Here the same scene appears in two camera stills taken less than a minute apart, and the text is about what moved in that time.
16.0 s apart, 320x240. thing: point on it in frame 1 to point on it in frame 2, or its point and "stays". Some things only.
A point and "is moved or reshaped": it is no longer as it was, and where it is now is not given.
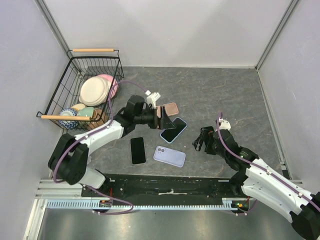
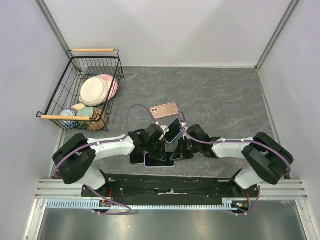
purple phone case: (169, 156) is moved or reshaped
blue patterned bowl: (69, 124) stays
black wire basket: (83, 97) stays
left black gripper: (164, 123) to (160, 155)
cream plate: (94, 91) stays
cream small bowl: (78, 106) stays
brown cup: (100, 117) stays
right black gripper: (208, 137) to (185, 155)
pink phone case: (171, 109) stays
